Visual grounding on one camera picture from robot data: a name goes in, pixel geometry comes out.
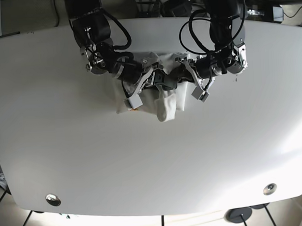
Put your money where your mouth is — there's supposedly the white printed T-shirt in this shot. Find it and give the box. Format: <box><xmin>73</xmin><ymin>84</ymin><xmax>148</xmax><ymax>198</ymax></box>
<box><xmin>112</xmin><ymin>52</ymin><xmax>193</xmax><ymax>122</ymax></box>

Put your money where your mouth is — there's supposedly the left metal table grommet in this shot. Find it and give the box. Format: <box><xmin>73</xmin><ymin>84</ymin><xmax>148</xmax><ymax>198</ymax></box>
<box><xmin>46</xmin><ymin>193</ymin><xmax>61</xmax><ymax>207</ymax></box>

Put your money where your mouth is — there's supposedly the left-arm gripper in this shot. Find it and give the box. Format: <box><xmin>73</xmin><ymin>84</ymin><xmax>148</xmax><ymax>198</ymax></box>
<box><xmin>175</xmin><ymin>57</ymin><xmax>215</xmax><ymax>91</ymax></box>

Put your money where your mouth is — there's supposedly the metal table grommet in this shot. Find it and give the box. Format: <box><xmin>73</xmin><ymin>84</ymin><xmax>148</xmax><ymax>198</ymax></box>
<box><xmin>46</xmin><ymin>193</ymin><xmax>61</xmax><ymax>207</ymax></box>
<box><xmin>263</xmin><ymin>183</ymin><xmax>277</xmax><ymax>196</ymax></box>

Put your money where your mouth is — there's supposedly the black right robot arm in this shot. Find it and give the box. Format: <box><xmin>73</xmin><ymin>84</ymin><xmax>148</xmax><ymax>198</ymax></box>
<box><xmin>64</xmin><ymin>0</ymin><xmax>177</xmax><ymax>98</ymax></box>

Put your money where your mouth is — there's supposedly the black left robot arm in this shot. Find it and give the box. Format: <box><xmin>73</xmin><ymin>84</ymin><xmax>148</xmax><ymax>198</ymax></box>
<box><xmin>170</xmin><ymin>0</ymin><xmax>248</xmax><ymax>84</ymax></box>

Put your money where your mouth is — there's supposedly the right metal table grommet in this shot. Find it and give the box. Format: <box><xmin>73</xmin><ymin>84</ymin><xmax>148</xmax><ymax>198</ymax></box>
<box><xmin>263</xmin><ymin>183</ymin><xmax>277</xmax><ymax>196</ymax></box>

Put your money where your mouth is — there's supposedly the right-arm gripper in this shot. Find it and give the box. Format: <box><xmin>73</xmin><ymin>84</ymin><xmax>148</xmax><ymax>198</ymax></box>
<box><xmin>121</xmin><ymin>62</ymin><xmax>177</xmax><ymax>98</ymax></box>

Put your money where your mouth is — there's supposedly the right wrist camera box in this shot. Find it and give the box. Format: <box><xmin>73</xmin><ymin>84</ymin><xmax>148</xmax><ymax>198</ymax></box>
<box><xmin>124</xmin><ymin>94</ymin><xmax>143</xmax><ymax>111</ymax></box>

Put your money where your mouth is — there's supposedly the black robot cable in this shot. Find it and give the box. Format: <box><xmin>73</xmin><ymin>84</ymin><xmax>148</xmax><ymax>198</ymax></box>
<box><xmin>177</xmin><ymin>0</ymin><xmax>248</xmax><ymax>57</ymax></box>

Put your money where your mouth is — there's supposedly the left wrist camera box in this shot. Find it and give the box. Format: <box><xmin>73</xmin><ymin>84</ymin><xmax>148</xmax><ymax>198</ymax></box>
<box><xmin>191</xmin><ymin>86</ymin><xmax>209</xmax><ymax>102</ymax></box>

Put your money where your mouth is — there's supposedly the round black stand base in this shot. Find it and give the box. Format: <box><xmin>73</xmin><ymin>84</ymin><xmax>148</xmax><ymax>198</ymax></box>
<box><xmin>225</xmin><ymin>207</ymin><xmax>252</xmax><ymax>224</ymax></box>

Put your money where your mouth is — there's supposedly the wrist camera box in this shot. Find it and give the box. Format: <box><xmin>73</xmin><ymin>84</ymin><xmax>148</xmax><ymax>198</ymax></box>
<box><xmin>124</xmin><ymin>94</ymin><xmax>143</xmax><ymax>111</ymax></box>
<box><xmin>191</xmin><ymin>86</ymin><xmax>209</xmax><ymax>102</ymax></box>

